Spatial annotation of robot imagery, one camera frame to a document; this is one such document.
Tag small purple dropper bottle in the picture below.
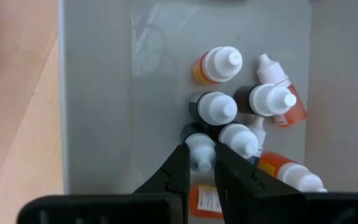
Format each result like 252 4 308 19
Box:
188 91 239 126

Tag small dark teal dropper bottle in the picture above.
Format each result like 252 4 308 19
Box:
180 122 218 175

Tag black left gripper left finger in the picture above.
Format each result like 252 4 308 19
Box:
134 142 191 224

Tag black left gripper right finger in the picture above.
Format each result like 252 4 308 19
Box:
214 141 307 224

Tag white plastic storage bin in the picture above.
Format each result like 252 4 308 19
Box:
57 0 358 224

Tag small black dropper bottle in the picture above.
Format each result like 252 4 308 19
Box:
233 83 297 118

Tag small orange dropper bottle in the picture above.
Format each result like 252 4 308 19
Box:
188 183 226 220
255 52 308 128
256 151 328 194

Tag small yellow-orange dropper bottle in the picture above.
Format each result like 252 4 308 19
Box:
192 45 244 85

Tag small maroon dropper bottle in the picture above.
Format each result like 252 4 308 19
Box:
209 122 260 160

